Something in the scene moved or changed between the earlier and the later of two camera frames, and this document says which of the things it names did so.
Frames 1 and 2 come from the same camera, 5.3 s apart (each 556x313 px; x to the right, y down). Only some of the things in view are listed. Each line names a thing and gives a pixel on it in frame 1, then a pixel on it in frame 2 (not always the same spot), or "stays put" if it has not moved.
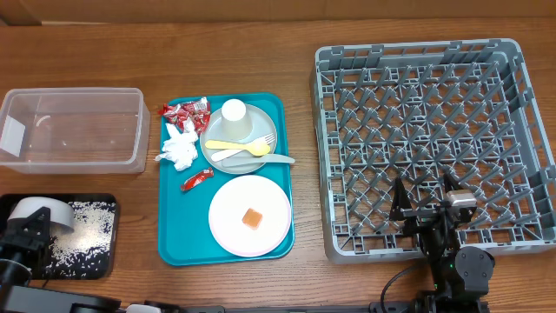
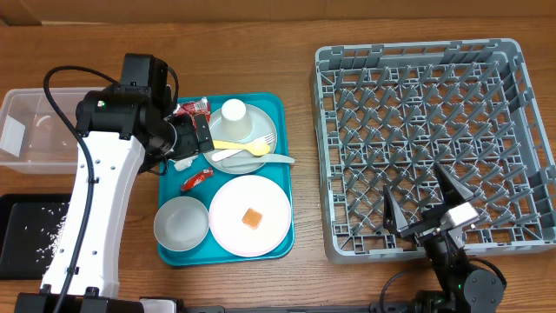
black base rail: [381, 308] stays put
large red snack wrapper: [197, 110] stays put
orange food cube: [252, 218] stays put
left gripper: [32, 246] -> [189, 144]
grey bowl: [61, 214] -> [181, 223]
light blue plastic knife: [273, 158] stays put
